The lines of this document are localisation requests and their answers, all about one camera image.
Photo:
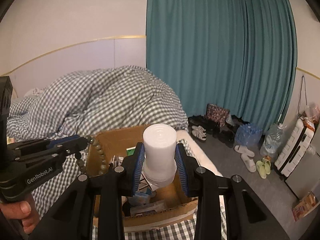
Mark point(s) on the white slipper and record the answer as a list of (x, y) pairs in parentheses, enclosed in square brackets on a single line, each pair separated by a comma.
[(243, 151), (248, 163)]

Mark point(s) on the teal curtain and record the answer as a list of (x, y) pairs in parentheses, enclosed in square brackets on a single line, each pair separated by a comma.
[(212, 55)]

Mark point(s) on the patterned pillow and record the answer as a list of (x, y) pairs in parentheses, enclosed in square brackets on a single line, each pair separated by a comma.
[(33, 92)]

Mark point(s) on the white bed mattress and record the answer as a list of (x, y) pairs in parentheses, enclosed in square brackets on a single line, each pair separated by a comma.
[(202, 155)]

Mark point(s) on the brown patterned bag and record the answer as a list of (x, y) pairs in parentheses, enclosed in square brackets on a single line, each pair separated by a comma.
[(217, 113)]

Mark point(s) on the large water jug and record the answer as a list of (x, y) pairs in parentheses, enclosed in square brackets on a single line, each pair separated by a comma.
[(271, 140)]

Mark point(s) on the grey fridge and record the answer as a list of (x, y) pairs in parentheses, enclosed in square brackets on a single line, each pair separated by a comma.
[(307, 177)]

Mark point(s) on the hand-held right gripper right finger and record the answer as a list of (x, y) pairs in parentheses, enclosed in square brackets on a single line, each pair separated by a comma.
[(181, 172)]

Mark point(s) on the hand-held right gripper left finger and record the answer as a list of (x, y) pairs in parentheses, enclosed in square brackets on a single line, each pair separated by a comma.
[(137, 172)]

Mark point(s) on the black shoe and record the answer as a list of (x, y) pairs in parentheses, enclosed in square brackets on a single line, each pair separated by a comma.
[(196, 121), (226, 137), (212, 127)]

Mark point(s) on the grey checkered bed sheet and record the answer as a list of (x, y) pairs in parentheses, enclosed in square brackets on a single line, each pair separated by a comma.
[(172, 232)]

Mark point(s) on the green slipper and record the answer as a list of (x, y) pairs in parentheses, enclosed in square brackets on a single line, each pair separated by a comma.
[(261, 170), (267, 166)]

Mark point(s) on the white plastic jar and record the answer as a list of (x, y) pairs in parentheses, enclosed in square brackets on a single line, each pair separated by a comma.
[(160, 145)]

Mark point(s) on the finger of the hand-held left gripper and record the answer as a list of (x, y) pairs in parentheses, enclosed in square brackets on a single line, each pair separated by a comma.
[(62, 141), (50, 156)]

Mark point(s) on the green medicine box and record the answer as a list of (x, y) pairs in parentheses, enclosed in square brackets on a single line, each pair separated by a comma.
[(130, 152)]

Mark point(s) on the cardboard box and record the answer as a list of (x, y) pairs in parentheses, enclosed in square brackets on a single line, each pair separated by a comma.
[(170, 195)]

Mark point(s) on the white suitcase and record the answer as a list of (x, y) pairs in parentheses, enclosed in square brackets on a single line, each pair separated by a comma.
[(295, 150)]

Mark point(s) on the orange snack box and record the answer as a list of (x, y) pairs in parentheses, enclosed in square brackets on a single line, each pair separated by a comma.
[(303, 206)]

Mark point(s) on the grey checkered duvet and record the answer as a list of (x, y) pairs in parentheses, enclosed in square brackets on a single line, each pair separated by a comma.
[(100, 97)]

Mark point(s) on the blue tissue pack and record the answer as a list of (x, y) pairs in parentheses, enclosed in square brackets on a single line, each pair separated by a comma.
[(142, 197)]

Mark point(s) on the person's left hand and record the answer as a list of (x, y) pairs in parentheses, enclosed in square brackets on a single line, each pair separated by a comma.
[(17, 208)]

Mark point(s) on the pack of water bottles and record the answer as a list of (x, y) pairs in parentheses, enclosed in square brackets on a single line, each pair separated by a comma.
[(247, 133)]

